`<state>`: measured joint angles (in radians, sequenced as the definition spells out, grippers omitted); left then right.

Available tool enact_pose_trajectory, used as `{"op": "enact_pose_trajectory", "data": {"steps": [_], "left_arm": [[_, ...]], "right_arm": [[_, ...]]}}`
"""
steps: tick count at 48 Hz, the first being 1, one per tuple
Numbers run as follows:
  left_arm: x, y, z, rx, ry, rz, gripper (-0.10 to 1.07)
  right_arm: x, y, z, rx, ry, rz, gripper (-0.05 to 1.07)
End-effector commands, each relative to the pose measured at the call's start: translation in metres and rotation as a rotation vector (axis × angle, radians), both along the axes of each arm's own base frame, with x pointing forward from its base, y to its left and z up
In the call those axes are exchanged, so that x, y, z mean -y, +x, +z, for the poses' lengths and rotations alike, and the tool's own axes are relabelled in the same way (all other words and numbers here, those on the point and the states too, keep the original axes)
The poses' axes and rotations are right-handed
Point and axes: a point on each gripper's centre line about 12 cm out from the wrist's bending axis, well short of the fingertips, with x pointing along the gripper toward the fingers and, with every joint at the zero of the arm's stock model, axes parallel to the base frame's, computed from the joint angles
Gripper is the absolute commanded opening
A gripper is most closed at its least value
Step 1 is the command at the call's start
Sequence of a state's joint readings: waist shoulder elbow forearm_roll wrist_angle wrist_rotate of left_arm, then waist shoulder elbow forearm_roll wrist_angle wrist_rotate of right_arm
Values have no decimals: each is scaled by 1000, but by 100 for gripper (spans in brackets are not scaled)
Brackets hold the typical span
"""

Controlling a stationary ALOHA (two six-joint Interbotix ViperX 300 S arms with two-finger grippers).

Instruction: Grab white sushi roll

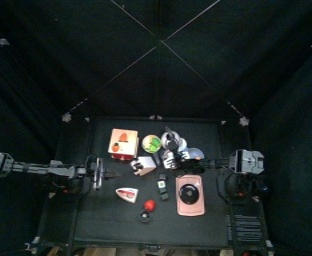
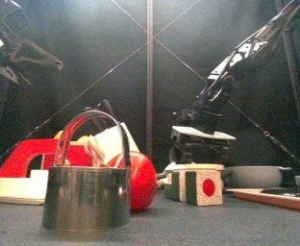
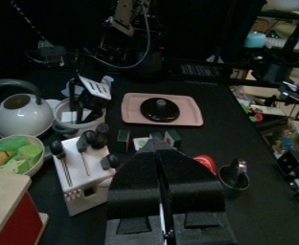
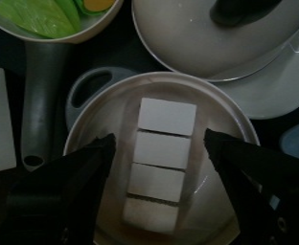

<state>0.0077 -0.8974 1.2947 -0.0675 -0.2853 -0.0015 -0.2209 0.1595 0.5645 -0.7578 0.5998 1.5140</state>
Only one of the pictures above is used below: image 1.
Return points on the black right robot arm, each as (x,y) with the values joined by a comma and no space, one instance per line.
(245,163)

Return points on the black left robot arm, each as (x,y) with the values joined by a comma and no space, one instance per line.
(38,167)

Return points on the white triangular sushi piece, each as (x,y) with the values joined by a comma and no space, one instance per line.
(126,194)

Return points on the small black sushi roll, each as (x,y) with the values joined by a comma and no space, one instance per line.
(145,216)

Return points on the white round bowl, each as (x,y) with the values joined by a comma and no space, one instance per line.
(164,164)

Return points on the blue bowl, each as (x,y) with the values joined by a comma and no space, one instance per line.
(196,153)

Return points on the green bowl with lettuce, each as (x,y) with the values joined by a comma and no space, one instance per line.
(150,143)

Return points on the white toy knife block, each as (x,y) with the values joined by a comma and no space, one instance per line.
(142,165)

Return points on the black round dish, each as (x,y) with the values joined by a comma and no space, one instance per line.
(189,194)

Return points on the wooden shape sorter box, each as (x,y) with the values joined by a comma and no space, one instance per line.
(122,143)

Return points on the red toy strawberry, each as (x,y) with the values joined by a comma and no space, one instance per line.
(149,205)

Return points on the pink cutting board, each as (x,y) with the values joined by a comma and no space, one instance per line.
(191,209)

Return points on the white text label sticker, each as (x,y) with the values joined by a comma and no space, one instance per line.
(247,228)

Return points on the grey frame middle bracket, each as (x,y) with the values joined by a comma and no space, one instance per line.
(155,117)

